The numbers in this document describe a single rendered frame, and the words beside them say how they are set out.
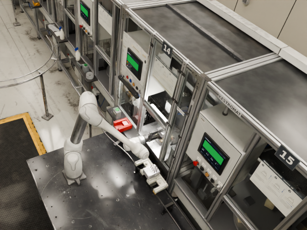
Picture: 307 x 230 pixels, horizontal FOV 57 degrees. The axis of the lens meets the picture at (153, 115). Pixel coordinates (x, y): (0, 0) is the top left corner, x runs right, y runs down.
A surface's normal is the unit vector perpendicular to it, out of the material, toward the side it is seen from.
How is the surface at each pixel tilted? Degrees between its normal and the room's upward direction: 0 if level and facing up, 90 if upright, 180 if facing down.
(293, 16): 90
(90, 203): 0
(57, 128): 0
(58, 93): 0
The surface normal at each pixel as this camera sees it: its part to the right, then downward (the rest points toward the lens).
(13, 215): 0.15, -0.71
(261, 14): -0.83, 0.29
